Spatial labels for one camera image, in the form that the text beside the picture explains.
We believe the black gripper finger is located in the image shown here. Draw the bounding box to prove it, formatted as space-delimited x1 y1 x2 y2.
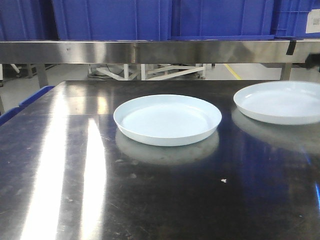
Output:
304 53 320 69

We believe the light blue plate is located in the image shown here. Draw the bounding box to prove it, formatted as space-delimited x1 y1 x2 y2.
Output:
233 80 320 125
113 94 222 147

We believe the black tape strip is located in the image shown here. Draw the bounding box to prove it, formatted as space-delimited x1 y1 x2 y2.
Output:
286 40 297 56

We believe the blue labelled bin far right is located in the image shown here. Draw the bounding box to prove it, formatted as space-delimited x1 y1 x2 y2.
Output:
271 0 320 39

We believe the blue plastic bin right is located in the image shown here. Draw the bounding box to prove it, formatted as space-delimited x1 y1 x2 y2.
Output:
170 0 274 41

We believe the blue plastic bin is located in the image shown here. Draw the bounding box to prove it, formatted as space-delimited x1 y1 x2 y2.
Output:
52 0 172 41
0 0 58 41
170 0 274 41

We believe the blue plastic bin centre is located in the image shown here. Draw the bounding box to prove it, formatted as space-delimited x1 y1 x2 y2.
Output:
52 0 172 41

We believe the blue plastic bin left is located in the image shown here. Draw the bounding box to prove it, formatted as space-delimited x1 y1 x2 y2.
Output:
0 0 58 41

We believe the blue bin beside table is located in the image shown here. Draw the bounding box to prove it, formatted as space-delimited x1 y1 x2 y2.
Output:
0 85 54 126

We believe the white metal frame cart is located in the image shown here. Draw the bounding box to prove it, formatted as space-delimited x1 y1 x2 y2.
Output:
87 63 211 81

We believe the stainless steel shelf rail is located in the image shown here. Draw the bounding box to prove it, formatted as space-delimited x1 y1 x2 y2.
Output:
0 39 320 64

